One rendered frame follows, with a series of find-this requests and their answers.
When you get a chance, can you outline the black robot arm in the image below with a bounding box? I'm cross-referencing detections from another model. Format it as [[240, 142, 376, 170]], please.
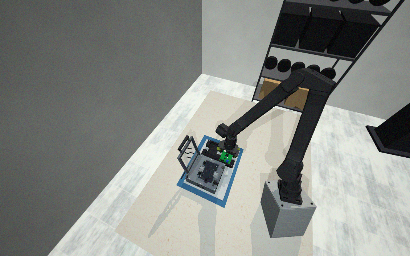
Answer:
[[216, 68, 336, 205]]

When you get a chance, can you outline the green circuit board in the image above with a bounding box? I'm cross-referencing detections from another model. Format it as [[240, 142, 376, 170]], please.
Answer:
[[219, 150, 233, 164]]

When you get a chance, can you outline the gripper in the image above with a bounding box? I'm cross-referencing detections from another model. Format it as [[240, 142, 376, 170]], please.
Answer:
[[217, 140, 240, 158]]

